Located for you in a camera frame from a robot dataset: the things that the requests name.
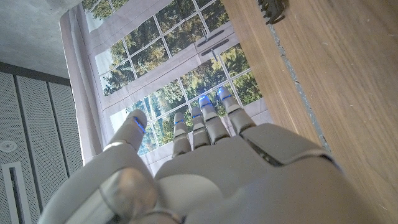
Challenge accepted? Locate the printed window backdrop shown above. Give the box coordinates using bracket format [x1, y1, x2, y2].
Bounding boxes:
[58, 0, 274, 175]

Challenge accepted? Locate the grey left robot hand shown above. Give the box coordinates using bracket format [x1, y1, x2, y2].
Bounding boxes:
[37, 86, 383, 224]

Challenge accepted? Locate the black hair claw clip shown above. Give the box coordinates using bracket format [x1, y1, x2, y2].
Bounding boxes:
[257, 0, 290, 26]

